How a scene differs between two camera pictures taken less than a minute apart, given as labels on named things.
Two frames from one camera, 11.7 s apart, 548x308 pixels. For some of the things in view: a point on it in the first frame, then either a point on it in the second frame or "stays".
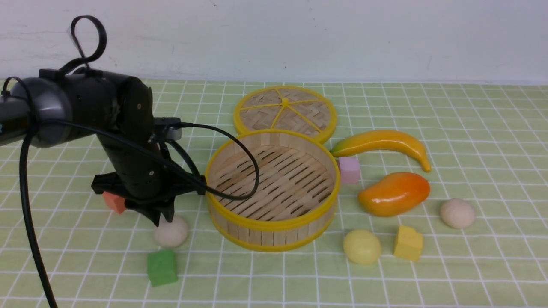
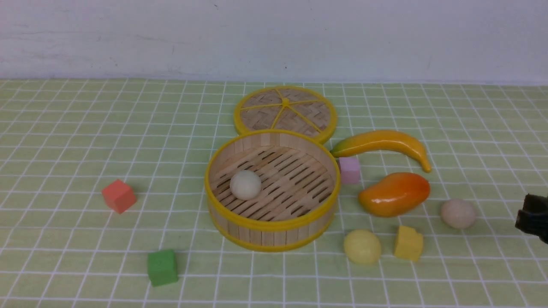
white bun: x=457 y=213 stays
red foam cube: x=117 y=203 stays
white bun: x=171 y=234 -> x=245 y=185
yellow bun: x=362 y=247 stays
